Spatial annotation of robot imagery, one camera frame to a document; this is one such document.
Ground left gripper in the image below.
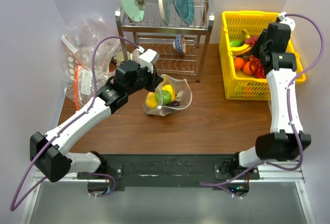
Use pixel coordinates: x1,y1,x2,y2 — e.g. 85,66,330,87
126,63,163,95

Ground yellow toy lemon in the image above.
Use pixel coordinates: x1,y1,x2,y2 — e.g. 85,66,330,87
145,92,158,109

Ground yellow toy pepper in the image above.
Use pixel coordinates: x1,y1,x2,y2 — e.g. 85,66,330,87
162,84,176,101

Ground green toy lime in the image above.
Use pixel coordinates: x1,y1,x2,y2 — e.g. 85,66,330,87
155,90,172,105

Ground purple toy eggplant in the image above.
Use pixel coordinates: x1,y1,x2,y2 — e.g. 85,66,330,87
168,101,180,107

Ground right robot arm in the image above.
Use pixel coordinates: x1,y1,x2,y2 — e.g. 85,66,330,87
228,22,311,179

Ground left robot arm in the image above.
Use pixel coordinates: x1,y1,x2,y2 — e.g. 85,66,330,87
30,60,163,182

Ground orange zipper bag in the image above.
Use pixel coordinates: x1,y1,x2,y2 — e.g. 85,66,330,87
64,65,117,111

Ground grey patterned bowl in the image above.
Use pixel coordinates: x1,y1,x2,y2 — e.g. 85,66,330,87
130,49,142,63

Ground cream enamel mug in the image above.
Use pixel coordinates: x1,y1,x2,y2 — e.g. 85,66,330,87
114,51,125,67

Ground yellow toy banana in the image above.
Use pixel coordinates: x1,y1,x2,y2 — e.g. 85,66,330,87
230,29,252,56

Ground red toy lobster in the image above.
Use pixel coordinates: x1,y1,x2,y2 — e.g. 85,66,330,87
242,52,266,78

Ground green toy fruit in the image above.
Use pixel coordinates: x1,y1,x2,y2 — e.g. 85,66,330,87
230,40,244,47

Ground orange toy fruit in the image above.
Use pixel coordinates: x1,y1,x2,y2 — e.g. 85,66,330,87
234,57,245,71
242,61,256,75

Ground metal dish rack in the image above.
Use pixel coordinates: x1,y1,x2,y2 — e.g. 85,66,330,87
115,0,215,82

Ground blue patterned bowl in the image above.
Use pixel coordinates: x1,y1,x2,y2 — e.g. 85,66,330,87
173,35,186,54

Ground yellow plastic basket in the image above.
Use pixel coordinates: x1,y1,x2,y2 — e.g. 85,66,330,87
219,11,306,101

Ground pile of clear bags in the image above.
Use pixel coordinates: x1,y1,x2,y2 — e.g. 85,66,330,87
61,14,121,84

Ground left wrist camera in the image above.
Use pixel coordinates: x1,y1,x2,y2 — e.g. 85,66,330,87
138,49,159,73

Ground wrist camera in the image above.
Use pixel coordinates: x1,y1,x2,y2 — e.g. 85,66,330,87
138,49,159,73
276,12,295,31

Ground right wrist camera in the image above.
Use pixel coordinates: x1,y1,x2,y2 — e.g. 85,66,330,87
276,12,295,31

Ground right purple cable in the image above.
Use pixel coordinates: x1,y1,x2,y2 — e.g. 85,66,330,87
200,13,325,191

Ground purple cable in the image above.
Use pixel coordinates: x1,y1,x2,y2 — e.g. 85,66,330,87
200,13,325,191
9,36,144,212

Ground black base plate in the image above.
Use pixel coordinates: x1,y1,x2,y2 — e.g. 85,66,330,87
103,154,244,191

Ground aluminium frame rail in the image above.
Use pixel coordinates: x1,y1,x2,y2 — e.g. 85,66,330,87
19,128,315,224

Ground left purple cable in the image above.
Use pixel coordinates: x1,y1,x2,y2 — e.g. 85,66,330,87
9,36,144,212

